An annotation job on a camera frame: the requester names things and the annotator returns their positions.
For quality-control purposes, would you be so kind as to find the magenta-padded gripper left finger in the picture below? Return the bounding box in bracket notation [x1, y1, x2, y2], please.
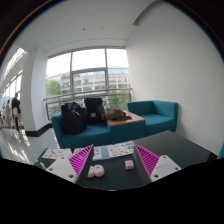
[45, 143, 96, 184]

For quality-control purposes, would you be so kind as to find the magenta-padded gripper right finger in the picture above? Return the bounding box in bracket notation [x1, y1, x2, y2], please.
[132, 143, 183, 184]

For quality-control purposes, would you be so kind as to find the pink charger block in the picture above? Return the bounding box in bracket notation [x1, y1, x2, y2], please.
[124, 159, 135, 171]

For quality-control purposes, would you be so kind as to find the small sticker sheet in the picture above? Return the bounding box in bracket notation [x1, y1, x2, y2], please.
[41, 147, 73, 161]

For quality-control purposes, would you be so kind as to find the light blue paper sheet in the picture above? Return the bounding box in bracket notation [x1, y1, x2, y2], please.
[100, 145, 110, 160]

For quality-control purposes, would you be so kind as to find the teal armchair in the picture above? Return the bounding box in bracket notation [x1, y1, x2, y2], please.
[50, 111, 113, 150]
[126, 99, 180, 136]

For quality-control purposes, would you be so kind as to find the wide sticker sheet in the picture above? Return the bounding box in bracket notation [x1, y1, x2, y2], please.
[106, 140, 136, 159]

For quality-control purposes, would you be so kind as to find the large black backpack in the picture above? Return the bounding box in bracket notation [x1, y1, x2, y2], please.
[60, 101, 89, 136]

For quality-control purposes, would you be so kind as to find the wooden-topped teal side table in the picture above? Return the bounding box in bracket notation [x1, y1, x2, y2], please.
[106, 110, 147, 145]

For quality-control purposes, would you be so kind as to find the teal chair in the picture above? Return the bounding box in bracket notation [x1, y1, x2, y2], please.
[217, 142, 224, 160]

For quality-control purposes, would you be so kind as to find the small black backpack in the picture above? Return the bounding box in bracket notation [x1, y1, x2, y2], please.
[83, 96, 107, 126]

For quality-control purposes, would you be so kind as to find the brown jacket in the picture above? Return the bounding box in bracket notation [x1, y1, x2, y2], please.
[104, 107, 133, 122]

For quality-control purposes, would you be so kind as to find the person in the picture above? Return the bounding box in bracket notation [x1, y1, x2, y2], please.
[10, 92, 23, 133]
[3, 99, 13, 128]

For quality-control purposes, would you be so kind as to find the metal balcony railing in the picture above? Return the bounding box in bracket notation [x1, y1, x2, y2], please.
[42, 87, 134, 120]

